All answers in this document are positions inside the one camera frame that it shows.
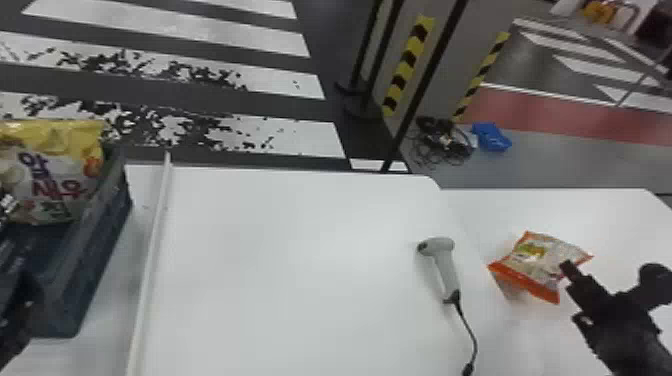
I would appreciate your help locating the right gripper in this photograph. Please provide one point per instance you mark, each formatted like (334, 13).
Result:
(632, 338)

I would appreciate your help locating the orange snack packet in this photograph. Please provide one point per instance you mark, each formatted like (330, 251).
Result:
(533, 262)

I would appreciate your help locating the hand scanner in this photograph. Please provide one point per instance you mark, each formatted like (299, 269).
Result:
(444, 257)

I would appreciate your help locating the blue box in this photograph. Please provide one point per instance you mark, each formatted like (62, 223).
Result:
(491, 136)

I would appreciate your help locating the blue basket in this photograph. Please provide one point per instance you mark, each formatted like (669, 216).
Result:
(86, 252)

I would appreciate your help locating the yellow cereal bag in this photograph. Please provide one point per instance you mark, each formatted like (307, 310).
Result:
(50, 168)

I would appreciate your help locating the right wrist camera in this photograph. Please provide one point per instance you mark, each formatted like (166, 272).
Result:
(656, 286)

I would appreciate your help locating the yellow black striped post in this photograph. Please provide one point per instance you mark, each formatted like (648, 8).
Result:
(479, 76)
(407, 65)

